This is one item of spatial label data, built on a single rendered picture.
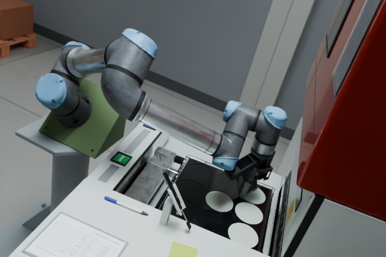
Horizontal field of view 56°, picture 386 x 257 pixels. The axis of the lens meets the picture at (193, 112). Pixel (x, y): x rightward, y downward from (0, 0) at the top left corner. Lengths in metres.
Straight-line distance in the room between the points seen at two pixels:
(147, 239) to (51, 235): 0.25
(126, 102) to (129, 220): 0.33
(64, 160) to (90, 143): 0.19
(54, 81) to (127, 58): 0.42
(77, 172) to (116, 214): 0.63
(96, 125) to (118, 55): 0.53
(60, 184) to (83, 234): 0.73
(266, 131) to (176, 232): 0.41
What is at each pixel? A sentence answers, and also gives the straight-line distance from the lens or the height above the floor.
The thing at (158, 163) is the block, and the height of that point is 0.91.
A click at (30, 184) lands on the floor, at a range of 2.58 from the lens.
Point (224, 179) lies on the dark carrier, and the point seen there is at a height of 0.90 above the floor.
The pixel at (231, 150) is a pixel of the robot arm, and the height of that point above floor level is 1.15.
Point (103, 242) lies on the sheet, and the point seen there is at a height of 0.97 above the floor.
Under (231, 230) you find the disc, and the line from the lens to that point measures 1.22.
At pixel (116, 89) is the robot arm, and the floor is 1.28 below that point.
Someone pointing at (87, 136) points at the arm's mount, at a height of 0.87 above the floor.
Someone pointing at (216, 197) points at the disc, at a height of 0.90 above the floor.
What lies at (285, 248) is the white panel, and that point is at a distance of 1.08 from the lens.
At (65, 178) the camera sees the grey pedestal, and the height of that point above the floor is 0.61.
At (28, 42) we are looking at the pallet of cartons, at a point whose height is 0.07.
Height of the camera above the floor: 1.76
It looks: 29 degrees down
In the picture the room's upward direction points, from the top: 15 degrees clockwise
